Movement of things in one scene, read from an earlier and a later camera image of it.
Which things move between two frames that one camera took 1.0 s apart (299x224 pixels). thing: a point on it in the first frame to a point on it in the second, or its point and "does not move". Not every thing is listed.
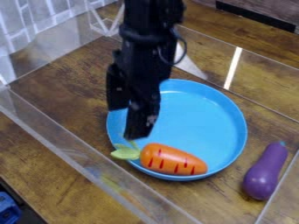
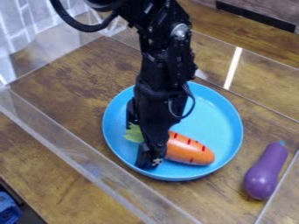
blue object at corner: (9, 209) does not move
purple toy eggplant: (260, 179) does not move
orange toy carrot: (162, 158) to (183, 149)
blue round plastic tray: (200, 120) does not move
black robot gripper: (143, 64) to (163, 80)
